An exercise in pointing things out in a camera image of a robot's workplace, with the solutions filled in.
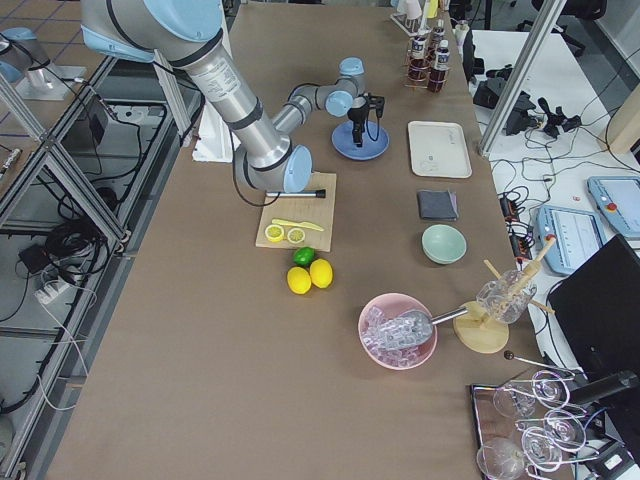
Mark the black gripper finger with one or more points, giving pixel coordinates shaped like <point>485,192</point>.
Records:
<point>357,135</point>

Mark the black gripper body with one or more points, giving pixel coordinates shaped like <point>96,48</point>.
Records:
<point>357,115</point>

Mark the blue round plate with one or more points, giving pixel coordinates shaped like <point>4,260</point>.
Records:
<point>375,141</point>

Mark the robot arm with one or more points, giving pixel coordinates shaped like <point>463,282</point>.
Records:
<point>189,34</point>

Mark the back right tea bottle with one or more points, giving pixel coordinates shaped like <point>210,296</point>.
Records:
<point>417,64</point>

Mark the tea bottle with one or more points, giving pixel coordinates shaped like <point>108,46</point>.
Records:
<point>438,33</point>
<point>417,64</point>
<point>438,72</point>

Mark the cream rabbit tray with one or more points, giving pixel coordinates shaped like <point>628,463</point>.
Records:
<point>438,149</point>

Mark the front tea bottle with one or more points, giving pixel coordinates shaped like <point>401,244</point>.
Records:
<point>438,72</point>

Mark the wooden cutting board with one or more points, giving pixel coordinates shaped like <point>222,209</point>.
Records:
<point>319,211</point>

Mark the grey folded cloth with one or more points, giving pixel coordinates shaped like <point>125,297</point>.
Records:
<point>437,205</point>

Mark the yellow plastic knife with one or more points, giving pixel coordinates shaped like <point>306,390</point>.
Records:
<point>302,224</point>

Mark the back left tea bottle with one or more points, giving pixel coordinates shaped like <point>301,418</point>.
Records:
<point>438,33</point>

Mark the upper lemon slice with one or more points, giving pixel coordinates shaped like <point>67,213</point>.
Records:
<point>295,235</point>

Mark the lower lemon half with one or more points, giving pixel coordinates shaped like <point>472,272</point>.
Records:
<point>274,233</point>

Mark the green lime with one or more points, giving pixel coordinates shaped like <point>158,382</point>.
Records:
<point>304,256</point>

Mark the mint green bowl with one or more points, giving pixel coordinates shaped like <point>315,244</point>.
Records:
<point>443,244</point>

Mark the upper whole lemon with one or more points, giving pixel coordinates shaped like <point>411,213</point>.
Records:
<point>321,273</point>

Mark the whole lemon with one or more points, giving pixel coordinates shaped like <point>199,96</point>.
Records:
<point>321,273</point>
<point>298,280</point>

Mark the lower whole lemon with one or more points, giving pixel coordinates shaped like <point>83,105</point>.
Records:
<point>298,280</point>

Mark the pink ice bowl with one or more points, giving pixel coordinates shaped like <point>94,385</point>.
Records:
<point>378,311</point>

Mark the steel ice scoop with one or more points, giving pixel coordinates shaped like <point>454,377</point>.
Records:
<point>413,328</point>

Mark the glass mug on stand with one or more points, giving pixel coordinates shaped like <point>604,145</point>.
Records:
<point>506,298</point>

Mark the wooden cup stand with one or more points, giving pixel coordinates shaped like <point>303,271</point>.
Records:
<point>481,333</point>

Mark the blue teach pendant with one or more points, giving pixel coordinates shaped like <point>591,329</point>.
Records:
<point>579,235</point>

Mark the black laptop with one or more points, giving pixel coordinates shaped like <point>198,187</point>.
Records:
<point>597,309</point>

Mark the wine glass rack tray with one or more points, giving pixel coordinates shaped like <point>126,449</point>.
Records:
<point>532,428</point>

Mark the copper wire bottle rack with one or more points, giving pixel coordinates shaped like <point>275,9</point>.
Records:
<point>427,62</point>

